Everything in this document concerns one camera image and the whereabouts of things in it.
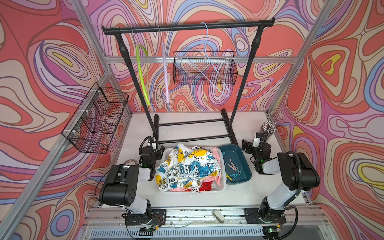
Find teal grey clothespin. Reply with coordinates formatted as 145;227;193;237
237;168;243;176

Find beige clothespin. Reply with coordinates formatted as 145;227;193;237
228;160;237;171

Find white printed graphic shorts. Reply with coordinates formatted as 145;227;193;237
154;143;222;197

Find pink tie-dye shorts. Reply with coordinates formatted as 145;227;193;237
167;145;222;192

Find red shorts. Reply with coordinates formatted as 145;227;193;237
191;182;213;193

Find light blue hanger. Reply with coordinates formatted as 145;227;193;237
194;22;231;98

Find lavender wire hanger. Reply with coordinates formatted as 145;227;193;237
158;26;170;104

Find green hanger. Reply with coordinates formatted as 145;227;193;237
133;37;151;106

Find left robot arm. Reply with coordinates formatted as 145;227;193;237
99;136;167;231

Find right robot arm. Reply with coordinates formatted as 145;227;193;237
242;133;321;225

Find roll of tape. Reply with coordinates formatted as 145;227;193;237
123;159;138;166

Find teal plastic tray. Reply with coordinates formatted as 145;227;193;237
219;144;252;185

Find white perforated plastic basket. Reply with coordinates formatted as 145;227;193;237
158;146;228;194

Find black clothes rack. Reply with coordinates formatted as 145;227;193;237
102;18;276;145

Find black wire basket left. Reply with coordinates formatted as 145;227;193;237
62;83;129;154

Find black wire basket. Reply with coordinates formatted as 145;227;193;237
62;83;129;154
173;50;238;87

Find white pedal on rail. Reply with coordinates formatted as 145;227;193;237
212;210;225;223

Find black wire basket rear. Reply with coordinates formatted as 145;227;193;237
173;50;238;87

